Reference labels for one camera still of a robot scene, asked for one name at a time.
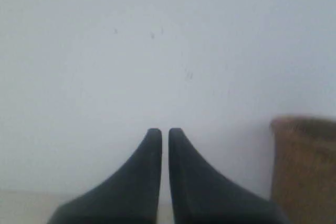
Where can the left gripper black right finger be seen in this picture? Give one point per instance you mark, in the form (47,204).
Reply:
(200,194)

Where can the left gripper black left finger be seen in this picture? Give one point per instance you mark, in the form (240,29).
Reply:
(130,195)

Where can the brown woven wicker basket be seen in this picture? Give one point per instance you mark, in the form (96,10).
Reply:
(303,183)

